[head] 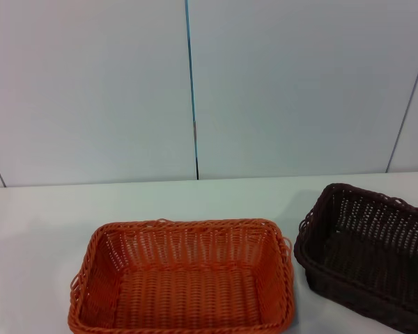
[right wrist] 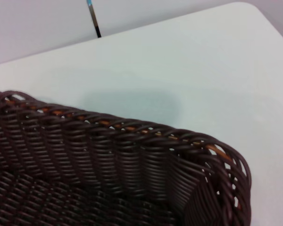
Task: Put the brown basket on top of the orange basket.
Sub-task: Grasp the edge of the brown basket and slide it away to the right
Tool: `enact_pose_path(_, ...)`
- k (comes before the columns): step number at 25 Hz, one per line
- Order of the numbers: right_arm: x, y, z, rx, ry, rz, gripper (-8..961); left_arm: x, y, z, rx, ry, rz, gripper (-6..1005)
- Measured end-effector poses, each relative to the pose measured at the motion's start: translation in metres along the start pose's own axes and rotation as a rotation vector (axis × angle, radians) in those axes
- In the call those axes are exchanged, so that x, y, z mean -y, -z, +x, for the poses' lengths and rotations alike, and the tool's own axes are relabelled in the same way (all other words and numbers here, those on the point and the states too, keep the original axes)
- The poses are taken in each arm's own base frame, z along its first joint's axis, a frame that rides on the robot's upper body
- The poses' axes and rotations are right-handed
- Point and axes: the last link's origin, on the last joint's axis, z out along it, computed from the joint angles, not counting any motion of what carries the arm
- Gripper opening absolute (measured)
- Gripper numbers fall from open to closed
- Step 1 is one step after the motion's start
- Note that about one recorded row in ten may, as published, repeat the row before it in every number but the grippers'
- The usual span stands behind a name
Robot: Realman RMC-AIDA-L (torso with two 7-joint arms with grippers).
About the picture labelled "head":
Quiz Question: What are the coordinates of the orange woven plastic basket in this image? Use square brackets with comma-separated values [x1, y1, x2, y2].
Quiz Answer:
[68, 217, 298, 334]

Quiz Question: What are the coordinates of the dark brown woven basket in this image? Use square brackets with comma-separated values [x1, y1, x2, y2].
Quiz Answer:
[293, 182, 418, 334]

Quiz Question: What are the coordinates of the blue wall joint strip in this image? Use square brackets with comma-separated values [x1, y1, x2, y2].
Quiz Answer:
[184, 0, 200, 180]

